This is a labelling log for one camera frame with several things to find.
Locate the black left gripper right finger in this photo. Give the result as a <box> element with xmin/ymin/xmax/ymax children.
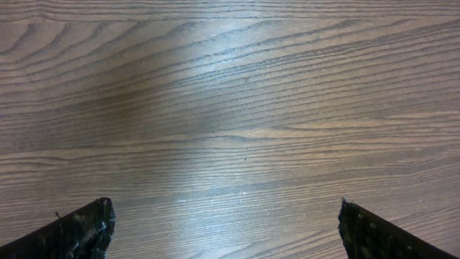
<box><xmin>338</xmin><ymin>199</ymin><xmax>457</xmax><ymax>259</ymax></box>

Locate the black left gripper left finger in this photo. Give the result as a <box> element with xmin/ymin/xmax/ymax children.
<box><xmin>1</xmin><ymin>197</ymin><xmax>116</xmax><ymax>259</ymax></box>

